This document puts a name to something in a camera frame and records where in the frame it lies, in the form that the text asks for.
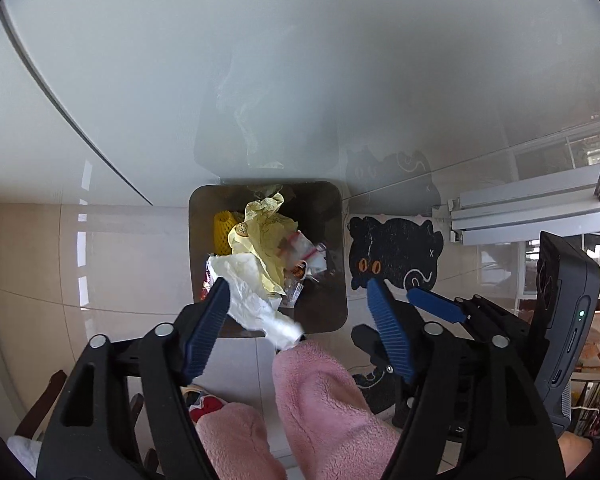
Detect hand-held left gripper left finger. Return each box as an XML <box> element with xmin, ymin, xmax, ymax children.
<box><xmin>36</xmin><ymin>277</ymin><xmax>231</xmax><ymax>480</ymax></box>

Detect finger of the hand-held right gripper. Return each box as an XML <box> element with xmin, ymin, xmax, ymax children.
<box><xmin>406</xmin><ymin>287</ymin><xmax>533</xmax><ymax>356</ymax></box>
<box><xmin>351</xmin><ymin>324</ymin><xmax>416</xmax><ymax>427</ymax></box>

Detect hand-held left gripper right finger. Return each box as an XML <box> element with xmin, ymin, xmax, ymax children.
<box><xmin>367</xmin><ymin>278</ymin><xmax>566</xmax><ymax>480</ymax></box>

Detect white tissue paper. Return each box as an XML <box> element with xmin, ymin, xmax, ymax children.
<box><xmin>207</xmin><ymin>252</ymin><xmax>305</xmax><ymax>351</ymax></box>

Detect yellow paper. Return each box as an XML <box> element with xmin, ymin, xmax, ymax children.
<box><xmin>230</xmin><ymin>192</ymin><xmax>301</xmax><ymax>298</ymax></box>

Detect dark grey trash bin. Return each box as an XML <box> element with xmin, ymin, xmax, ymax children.
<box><xmin>187</xmin><ymin>181</ymin><xmax>349</xmax><ymax>339</ymax></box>

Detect person's right forearm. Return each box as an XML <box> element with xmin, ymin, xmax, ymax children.
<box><xmin>557</xmin><ymin>432</ymin><xmax>596</xmax><ymax>480</ymax></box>

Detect black cat floor mat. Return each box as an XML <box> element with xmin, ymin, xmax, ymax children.
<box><xmin>351</xmin><ymin>362</ymin><xmax>398</xmax><ymax>417</ymax></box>
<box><xmin>346</xmin><ymin>214</ymin><xmax>446</xmax><ymax>292</ymax></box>

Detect slipper with red bow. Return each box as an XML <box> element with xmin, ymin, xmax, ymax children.
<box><xmin>182</xmin><ymin>385</ymin><xmax>231</xmax><ymax>423</ymax></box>

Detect pink fleece trousers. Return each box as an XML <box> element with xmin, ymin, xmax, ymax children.
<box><xmin>195</xmin><ymin>337</ymin><xmax>406</xmax><ymax>480</ymax></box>

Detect small clear plastic wrapper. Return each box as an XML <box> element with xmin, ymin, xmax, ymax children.
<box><xmin>279</xmin><ymin>280</ymin><xmax>306</xmax><ymax>308</ymax></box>

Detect yellow foam fruit net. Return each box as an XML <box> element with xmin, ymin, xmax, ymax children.
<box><xmin>213</xmin><ymin>210</ymin><xmax>246</xmax><ymax>256</ymax></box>

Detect white cloth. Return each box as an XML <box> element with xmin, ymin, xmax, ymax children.
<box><xmin>6</xmin><ymin>434</ymin><xmax>43</xmax><ymax>478</ymax></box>

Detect white glossy cabinet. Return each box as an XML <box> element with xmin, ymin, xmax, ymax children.
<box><xmin>0</xmin><ymin>0</ymin><xmax>600</xmax><ymax>206</ymax></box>

